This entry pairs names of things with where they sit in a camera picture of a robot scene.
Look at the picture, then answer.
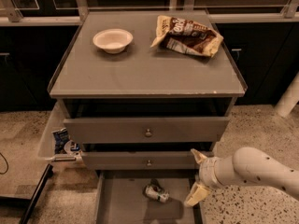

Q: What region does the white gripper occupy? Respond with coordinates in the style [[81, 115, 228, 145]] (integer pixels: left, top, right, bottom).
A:
[[184, 148, 221, 207]]

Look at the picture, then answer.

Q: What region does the green white 7up can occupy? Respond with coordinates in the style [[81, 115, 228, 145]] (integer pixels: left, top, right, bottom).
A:
[[144, 184, 170, 203]]

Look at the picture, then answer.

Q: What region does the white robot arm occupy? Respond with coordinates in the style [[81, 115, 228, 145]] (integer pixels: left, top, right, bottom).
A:
[[185, 78, 299, 206]]

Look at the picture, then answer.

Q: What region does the grey top drawer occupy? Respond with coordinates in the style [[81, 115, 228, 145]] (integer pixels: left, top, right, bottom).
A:
[[64, 117, 229, 144]]

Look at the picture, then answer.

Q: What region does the grey drawer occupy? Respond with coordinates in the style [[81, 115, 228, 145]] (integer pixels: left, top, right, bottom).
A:
[[64, 117, 229, 144], [81, 151, 199, 170], [94, 170, 205, 224]]

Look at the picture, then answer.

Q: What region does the round top drawer knob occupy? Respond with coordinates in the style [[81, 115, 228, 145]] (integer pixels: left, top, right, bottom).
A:
[[145, 129, 152, 137]]

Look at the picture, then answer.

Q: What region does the grey bottom drawer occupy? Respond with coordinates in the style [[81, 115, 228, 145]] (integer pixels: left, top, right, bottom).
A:
[[94, 170, 205, 224]]

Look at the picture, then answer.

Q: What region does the grey drawer cabinet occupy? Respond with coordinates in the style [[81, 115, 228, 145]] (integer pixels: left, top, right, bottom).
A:
[[47, 9, 249, 179]]

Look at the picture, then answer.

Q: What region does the grey middle drawer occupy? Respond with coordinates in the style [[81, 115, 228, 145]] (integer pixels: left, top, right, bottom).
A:
[[81, 151, 199, 170]]

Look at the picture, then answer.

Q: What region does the brown chip bag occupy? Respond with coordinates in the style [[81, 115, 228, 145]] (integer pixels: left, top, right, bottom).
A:
[[151, 15, 223, 57]]

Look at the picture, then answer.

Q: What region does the clear plastic bin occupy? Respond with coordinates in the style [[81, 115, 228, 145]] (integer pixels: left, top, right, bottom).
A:
[[38, 103, 83, 168]]

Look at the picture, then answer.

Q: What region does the white paper bowl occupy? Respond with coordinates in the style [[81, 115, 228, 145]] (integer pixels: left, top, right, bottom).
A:
[[93, 29, 133, 54]]

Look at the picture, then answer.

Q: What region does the black floor rail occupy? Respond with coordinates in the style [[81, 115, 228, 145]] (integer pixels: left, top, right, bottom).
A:
[[19, 164, 53, 224]]

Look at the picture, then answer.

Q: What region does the black cable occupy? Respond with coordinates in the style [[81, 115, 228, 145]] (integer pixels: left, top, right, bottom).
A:
[[0, 152, 10, 175]]

